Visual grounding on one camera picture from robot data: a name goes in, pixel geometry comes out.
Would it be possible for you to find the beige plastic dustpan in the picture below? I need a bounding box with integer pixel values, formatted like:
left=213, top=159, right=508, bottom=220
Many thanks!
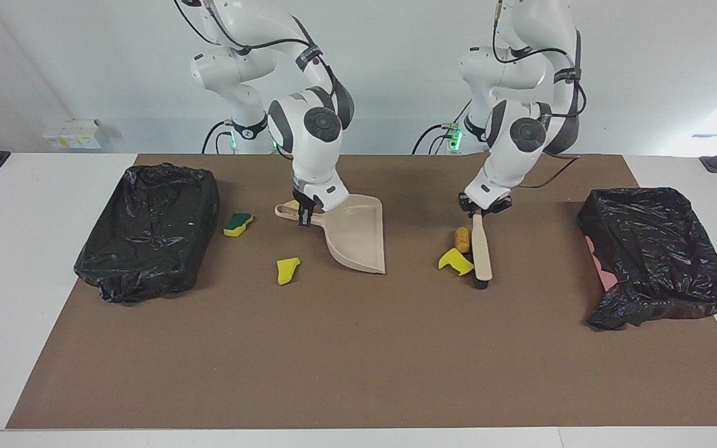
left=274, top=194, right=387, bottom=275

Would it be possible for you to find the yellow sponge piece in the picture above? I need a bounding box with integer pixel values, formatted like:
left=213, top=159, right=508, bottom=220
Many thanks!
left=438, top=248, right=475, bottom=276
left=276, top=257, right=301, bottom=286

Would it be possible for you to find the green and yellow sponge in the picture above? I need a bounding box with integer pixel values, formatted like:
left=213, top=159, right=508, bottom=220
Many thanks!
left=223, top=212, right=254, bottom=238

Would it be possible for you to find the pink bin with black bag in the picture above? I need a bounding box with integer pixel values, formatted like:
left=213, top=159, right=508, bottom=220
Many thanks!
left=577, top=187, right=717, bottom=330

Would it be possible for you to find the brown table mat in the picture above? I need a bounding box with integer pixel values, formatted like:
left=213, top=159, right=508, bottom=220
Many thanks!
left=6, top=154, right=717, bottom=430

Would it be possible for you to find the white box with yellow label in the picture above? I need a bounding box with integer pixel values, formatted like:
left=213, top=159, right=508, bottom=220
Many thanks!
left=42, top=119, right=103, bottom=150

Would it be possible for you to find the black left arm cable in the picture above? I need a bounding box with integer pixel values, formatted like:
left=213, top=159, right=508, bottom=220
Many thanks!
left=492, top=0, right=588, bottom=189

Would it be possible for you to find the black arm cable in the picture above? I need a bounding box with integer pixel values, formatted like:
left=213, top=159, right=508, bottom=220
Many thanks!
left=174, top=0, right=342, bottom=131
left=492, top=0, right=588, bottom=189

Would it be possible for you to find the black left base cable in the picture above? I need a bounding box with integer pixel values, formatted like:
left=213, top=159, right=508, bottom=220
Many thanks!
left=411, top=100, right=474, bottom=154

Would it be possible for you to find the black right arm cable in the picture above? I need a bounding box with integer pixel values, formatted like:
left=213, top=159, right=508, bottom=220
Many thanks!
left=174, top=0, right=342, bottom=131

